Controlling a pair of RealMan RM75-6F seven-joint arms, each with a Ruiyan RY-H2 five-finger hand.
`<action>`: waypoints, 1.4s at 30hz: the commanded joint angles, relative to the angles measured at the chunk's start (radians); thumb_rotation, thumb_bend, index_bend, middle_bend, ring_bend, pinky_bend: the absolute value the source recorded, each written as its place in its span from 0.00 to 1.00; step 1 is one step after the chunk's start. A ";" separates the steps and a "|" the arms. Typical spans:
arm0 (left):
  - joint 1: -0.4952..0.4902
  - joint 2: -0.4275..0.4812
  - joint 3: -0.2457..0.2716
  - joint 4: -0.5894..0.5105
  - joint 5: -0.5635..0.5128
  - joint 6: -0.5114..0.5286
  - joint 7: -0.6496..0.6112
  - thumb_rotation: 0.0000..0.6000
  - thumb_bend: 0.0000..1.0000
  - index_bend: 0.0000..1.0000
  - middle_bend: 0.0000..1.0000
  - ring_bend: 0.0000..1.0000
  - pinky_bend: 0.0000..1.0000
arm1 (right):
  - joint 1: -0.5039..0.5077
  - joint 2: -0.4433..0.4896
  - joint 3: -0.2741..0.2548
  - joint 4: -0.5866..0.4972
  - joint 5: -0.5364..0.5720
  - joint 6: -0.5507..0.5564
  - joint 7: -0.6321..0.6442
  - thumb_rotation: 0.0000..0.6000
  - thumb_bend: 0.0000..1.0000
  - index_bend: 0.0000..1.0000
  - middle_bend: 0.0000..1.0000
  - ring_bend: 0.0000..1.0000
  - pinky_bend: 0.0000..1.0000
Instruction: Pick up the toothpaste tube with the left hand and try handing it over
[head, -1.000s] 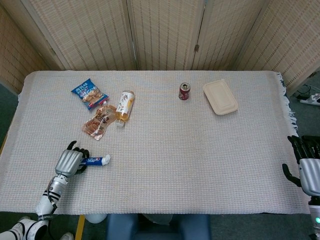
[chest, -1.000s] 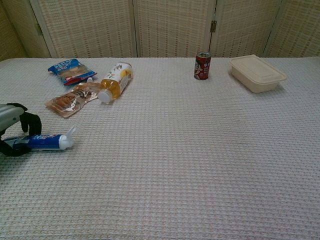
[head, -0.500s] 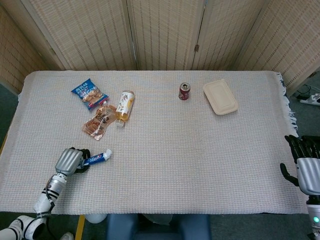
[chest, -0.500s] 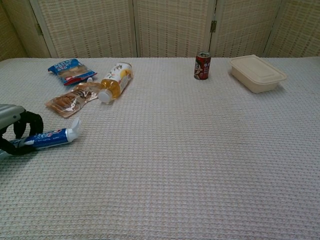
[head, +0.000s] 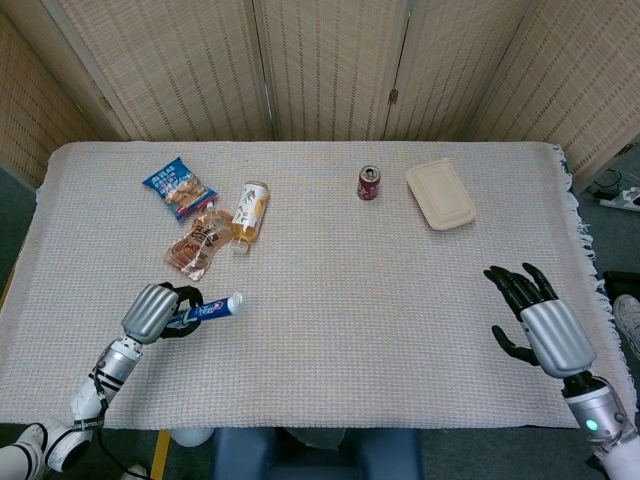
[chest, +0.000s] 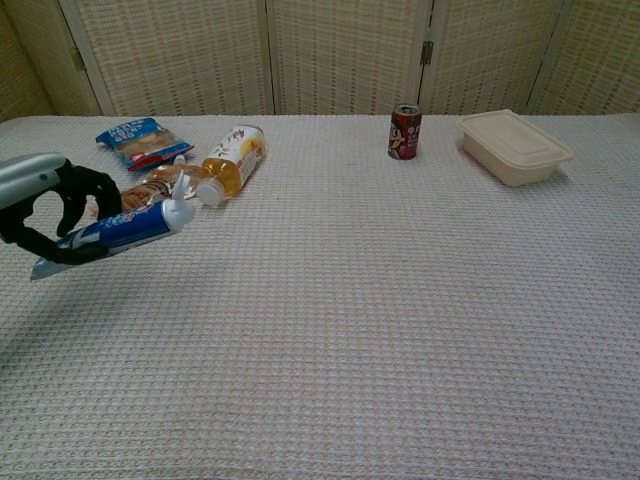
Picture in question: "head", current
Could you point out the blue white toothpaste tube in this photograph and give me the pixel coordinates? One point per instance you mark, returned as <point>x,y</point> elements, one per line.
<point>212,308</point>

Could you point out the white power strip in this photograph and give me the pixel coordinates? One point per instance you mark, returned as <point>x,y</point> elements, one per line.
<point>622,200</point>

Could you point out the white woven tablecloth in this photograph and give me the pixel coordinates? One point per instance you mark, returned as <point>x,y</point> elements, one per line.
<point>350,310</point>

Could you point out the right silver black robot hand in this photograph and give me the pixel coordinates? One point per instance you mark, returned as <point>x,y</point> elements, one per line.
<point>557,337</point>

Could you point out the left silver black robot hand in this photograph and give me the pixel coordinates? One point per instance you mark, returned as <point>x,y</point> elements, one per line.
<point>150,312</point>

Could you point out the black trouser leg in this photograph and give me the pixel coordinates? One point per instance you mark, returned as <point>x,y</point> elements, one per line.
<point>622,285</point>

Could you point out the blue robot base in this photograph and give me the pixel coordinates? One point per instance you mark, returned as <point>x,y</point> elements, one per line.
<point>240,455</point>

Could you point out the white round robot part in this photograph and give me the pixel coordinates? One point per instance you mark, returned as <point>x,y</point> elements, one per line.
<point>192,436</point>

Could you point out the white sneaker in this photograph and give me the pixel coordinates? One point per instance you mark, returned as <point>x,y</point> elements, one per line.
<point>629,325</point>

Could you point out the blue snack bag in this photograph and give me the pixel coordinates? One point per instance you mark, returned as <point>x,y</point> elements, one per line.
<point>177,190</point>

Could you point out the clear brown snack pouch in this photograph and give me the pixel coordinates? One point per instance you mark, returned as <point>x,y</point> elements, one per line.
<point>200,242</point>

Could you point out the woven folding screen panel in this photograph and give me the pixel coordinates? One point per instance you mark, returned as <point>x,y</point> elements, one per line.
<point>450,65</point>
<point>580,85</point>
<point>35,100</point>
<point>330,65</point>
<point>170,65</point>

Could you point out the beige lidded food box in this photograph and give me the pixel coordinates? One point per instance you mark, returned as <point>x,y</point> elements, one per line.
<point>440,192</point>

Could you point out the yellow tea bottle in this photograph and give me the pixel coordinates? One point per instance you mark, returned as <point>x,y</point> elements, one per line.
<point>251,210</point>

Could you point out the brass screen hinge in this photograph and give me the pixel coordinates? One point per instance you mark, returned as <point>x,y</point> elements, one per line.
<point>393,96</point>

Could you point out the red drink can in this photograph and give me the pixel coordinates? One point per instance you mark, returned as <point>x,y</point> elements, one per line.
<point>369,187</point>

